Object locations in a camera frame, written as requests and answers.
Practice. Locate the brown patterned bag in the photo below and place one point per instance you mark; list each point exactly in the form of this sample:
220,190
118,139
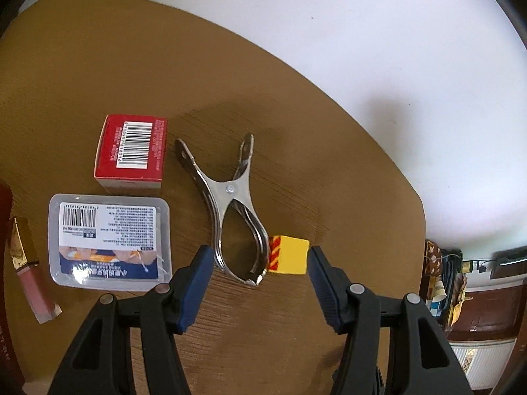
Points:
436,263

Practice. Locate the metal spring clip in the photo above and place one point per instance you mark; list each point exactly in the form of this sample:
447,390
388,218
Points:
228,191

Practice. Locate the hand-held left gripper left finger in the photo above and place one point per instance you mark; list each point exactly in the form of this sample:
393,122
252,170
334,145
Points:
197,288

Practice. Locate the white radiator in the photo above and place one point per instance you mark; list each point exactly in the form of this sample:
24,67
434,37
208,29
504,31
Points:
481,362

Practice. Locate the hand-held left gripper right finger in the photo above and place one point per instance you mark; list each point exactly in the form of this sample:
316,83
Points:
325,292

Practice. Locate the clear plastic box with label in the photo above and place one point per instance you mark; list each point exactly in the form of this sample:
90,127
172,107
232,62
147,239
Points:
107,230

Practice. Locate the red metal tin box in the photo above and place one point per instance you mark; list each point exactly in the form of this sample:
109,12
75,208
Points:
6,296

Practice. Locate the pink lip gloss tube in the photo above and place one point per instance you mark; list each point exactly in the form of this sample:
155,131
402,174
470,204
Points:
37,292

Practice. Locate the small red cardboard box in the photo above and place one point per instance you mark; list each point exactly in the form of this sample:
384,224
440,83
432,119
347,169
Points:
131,148

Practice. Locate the yellow wooden cube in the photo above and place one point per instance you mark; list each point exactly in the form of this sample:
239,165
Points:
292,255

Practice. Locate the brown wooden cabinet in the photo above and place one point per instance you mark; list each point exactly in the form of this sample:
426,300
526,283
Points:
490,308

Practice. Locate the dark grey panel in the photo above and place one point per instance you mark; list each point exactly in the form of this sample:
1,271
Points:
508,263

